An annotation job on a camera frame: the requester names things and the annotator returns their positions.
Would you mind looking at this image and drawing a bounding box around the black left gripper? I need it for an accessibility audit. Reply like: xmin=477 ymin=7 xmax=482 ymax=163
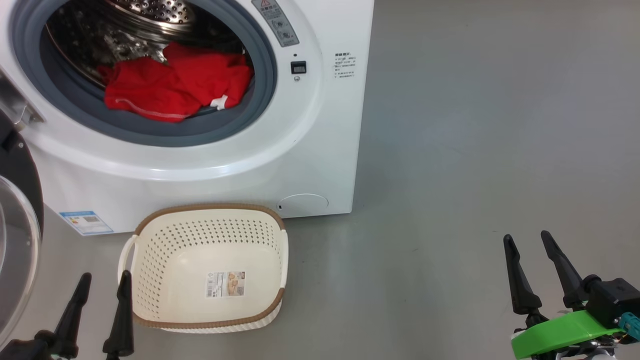
xmin=0 ymin=270 xmax=135 ymax=360

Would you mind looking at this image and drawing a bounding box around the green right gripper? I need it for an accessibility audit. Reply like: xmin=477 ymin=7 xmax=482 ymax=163
xmin=503 ymin=230 xmax=626 ymax=360

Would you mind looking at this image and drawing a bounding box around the washing machine door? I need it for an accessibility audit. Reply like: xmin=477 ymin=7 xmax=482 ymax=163
xmin=0 ymin=107 xmax=45 ymax=333

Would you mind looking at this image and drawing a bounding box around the red garment with white collar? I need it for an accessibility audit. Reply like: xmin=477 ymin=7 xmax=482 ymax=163
xmin=97 ymin=42 xmax=253 ymax=123

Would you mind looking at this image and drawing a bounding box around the cream perforated laundry basket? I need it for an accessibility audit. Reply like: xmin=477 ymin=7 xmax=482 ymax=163
xmin=117 ymin=203 xmax=290 ymax=334

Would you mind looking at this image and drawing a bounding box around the printed food package label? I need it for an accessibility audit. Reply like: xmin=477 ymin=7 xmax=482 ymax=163
xmin=205 ymin=271 xmax=247 ymax=299

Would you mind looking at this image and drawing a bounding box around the white front-load washing machine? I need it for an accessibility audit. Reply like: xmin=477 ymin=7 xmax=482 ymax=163
xmin=0 ymin=0 xmax=375 ymax=236

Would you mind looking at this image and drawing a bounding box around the blue energy label sticker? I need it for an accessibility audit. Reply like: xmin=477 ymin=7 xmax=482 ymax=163
xmin=59 ymin=210 xmax=115 ymax=236

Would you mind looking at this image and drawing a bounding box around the round white filter cover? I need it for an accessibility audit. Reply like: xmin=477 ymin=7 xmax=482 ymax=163
xmin=276 ymin=193 xmax=330 ymax=218

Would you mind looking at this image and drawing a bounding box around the grey warning sticker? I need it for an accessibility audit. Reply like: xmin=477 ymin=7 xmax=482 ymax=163
xmin=251 ymin=0 xmax=300 ymax=48

